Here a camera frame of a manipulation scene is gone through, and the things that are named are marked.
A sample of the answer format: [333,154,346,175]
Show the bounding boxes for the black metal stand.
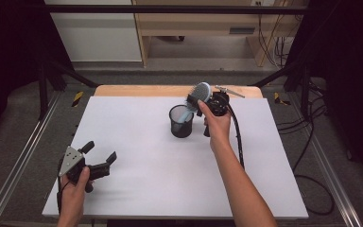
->
[37,56,101,121]
[248,59,314,121]

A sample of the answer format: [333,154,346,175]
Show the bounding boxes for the yellow black tape marker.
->
[273,91,292,107]
[71,90,85,108]

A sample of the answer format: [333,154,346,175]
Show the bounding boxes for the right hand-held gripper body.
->
[202,85,247,138]

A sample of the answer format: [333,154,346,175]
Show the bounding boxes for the bundle of black floor cables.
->
[276,79,329,166]

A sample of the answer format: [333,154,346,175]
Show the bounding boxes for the light blue hairbrush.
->
[176,81,213,125]

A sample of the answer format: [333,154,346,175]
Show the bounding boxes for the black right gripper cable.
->
[226,103,336,218]

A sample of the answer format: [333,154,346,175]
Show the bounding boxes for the black horizontal frame bar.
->
[43,4,317,16]

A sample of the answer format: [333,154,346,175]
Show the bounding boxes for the hanging black cables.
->
[256,2,295,69]

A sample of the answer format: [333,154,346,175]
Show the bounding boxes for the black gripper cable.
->
[226,103,336,218]
[56,155,71,216]

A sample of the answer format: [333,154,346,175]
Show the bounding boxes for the person's right hand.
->
[197,99,233,152]

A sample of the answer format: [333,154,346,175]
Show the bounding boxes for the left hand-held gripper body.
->
[58,146,112,194]

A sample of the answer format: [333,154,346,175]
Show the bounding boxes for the black curtain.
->
[0,0,76,148]
[283,0,363,185]

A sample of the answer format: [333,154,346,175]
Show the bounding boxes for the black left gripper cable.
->
[56,155,71,216]

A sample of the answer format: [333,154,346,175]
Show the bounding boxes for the white cabinet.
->
[44,0,143,62]

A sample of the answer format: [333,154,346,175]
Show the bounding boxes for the aluminium rail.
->
[0,90,63,227]
[286,91,363,227]

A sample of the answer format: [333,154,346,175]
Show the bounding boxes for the wooden desk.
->
[130,0,310,68]

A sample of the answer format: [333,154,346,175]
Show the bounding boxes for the black mesh cup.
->
[168,104,196,139]

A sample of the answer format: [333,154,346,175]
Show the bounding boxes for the person's left hand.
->
[59,166,92,206]

